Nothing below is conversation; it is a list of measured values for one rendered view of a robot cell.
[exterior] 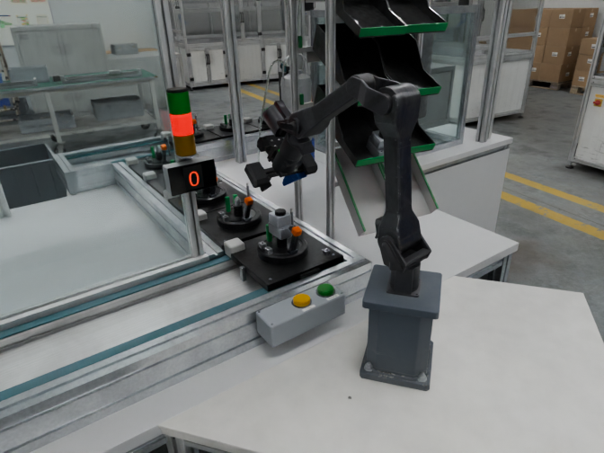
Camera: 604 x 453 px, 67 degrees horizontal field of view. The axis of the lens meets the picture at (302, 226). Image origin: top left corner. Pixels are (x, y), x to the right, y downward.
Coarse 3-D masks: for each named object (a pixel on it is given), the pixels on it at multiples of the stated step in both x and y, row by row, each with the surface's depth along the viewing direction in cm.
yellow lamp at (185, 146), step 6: (174, 138) 108; (180, 138) 108; (186, 138) 108; (192, 138) 109; (174, 144) 109; (180, 144) 108; (186, 144) 108; (192, 144) 110; (180, 150) 109; (186, 150) 109; (192, 150) 110
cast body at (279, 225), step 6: (276, 210) 120; (282, 210) 120; (270, 216) 121; (276, 216) 119; (282, 216) 119; (288, 216) 120; (270, 222) 122; (276, 222) 119; (282, 222) 119; (288, 222) 120; (270, 228) 123; (276, 228) 120; (282, 228) 119; (288, 228) 120; (276, 234) 121; (282, 234) 119; (288, 234) 120
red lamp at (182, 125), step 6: (186, 114) 106; (174, 120) 106; (180, 120) 106; (186, 120) 106; (174, 126) 107; (180, 126) 106; (186, 126) 107; (192, 126) 109; (174, 132) 108; (180, 132) 107; (186, 132) 107; (192, 132) 109
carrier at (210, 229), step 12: (228, 204) 145; (240, 204) 142; (252, 204) 156; (204, 216) 145; (216, 216) 148; (228, 216) 143; (240, 216) 142; (252, 216) 142; (264, 216) 147; (204, 228) 140; (216, 228) 139; (228, 228) 138; (240, 228) 138; (252, 228) 139; (264, 228) 138; (216, 240) 133
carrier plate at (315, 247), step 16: (256, 240) 132; (240, 256) 124; (256, 256) 123; (320, 256) 122; (336, 256) 122; (256, 272) 116; (272, 272) 116; (288, 272) 116; (304, 272) 116; (272, 288) 112
